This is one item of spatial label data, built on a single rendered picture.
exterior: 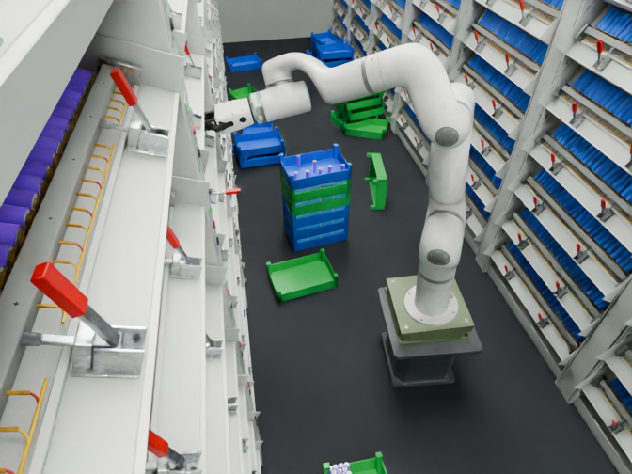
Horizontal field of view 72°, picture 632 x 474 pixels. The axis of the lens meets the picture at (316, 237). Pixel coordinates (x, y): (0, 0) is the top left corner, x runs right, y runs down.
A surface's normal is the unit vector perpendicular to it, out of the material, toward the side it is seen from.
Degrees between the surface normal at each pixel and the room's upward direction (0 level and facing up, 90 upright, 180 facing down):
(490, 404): 0
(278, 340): 0
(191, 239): 20
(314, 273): 0
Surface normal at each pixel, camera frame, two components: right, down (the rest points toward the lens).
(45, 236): 0.33, -0.74
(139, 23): 0.19, 0.66
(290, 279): 0.00, -0.73
